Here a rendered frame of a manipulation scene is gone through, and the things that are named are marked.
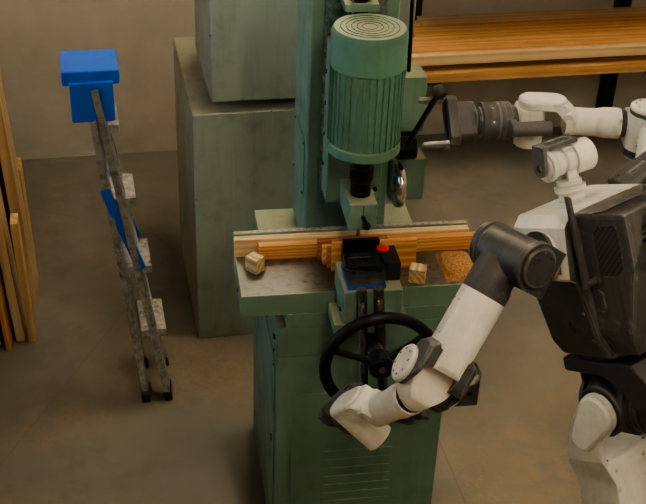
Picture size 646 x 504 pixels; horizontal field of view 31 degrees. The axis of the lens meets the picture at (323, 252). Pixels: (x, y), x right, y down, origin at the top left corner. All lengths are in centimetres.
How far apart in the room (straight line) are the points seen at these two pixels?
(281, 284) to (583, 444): 82
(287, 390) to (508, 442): 106
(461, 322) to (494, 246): 15
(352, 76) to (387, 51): 10
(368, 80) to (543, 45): 249
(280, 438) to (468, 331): 101
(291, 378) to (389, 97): 76
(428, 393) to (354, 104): 76
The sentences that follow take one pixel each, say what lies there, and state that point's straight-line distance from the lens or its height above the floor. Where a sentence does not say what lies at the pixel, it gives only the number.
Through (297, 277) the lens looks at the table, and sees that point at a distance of 281.
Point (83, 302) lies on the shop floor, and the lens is 433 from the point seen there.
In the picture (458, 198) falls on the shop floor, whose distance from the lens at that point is 503.
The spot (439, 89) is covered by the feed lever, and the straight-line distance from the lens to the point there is 259.
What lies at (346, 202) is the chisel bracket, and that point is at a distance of 282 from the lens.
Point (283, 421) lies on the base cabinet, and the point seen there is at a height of 50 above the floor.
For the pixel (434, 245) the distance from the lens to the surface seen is 294.
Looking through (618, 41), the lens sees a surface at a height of 62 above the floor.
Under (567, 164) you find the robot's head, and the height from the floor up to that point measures 142.
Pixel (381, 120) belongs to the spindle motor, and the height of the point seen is 131.
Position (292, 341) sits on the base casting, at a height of 76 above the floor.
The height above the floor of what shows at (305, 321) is 82.
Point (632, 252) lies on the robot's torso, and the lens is 216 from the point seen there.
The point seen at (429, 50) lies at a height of 62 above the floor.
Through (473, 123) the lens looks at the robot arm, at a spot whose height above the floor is 132.
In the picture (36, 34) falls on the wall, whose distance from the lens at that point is 509.
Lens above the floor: 246
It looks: 32 degrees down
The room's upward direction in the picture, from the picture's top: 2 degrees clockwise
